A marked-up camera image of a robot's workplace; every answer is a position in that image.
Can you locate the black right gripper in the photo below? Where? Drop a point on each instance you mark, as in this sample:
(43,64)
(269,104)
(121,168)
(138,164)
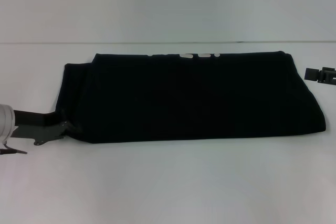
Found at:
(328,76)

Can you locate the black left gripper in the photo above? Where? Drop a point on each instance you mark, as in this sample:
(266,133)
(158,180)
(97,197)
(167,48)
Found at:
(36,127)

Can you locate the black T-shirt with FREE print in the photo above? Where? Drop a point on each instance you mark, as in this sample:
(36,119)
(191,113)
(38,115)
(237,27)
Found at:
(183,98)

